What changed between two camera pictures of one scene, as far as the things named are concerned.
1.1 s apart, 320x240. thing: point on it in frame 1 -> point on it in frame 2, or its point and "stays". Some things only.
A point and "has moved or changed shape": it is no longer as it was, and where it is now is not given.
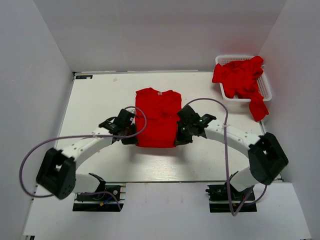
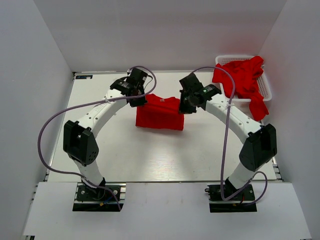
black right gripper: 180,139 -> 183,108
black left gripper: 133,140 -> 139,102
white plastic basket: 263,82 stays
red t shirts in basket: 239,77 stays
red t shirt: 162,109 has moved or changed shape
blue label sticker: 84,77 stays
